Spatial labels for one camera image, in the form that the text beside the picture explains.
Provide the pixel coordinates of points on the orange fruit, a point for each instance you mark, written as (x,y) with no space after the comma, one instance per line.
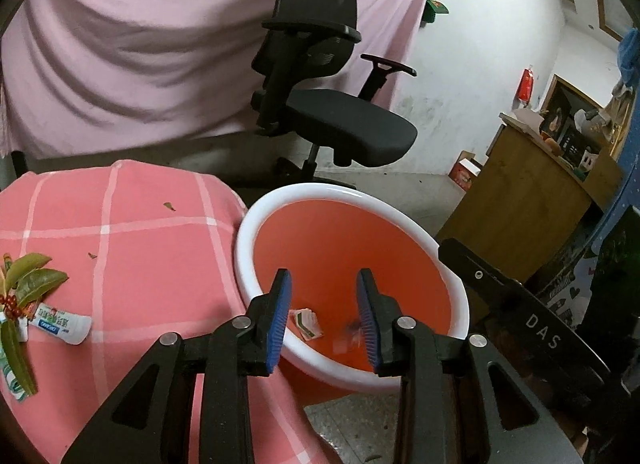
(552,143)

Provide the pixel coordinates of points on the pink hanging sheet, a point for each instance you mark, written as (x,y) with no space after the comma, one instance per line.
(125,44)

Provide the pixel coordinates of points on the red cardboard box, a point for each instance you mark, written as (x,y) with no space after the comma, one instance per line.
(465,176)

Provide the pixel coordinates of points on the flat cardboard box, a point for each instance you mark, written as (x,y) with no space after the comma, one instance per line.
(520,121)

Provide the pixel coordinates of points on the green and white wrapper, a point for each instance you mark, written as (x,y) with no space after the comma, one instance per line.
(5,375)

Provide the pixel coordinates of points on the wooden cabinet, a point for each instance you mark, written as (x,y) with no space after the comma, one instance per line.
(525,194)

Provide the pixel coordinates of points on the blue cloth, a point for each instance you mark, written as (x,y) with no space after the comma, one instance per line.
(629,56)

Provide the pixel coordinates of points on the white toothpaste tube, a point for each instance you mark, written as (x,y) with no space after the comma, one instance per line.
(65,326)

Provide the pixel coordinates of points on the green hanging ornament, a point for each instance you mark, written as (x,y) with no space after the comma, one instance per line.
(436,9)

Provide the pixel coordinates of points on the red basin with white rim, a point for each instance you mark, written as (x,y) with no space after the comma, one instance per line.
(340,239)

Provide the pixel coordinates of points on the leafy sprig with red berries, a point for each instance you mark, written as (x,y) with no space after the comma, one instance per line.
(35,286)

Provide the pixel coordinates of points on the pink checked blanket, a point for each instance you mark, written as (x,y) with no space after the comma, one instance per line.
(150,269)

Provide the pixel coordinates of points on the small printed paper packet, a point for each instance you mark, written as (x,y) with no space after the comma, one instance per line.
(306,324)

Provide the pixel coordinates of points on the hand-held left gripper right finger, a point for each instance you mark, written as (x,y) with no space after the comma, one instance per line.
(367,324)

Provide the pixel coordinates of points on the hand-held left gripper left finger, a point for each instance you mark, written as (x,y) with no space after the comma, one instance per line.
(281,324)

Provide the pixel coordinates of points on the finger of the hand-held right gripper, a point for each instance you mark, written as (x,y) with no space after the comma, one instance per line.
(475,271)

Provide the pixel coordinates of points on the red hanging ornament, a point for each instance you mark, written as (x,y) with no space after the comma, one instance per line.
(526,86)

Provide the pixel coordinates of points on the framed picture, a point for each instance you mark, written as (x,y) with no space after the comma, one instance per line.
(555,119)

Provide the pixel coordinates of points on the black office chair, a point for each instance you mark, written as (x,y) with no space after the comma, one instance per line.
(350,129)

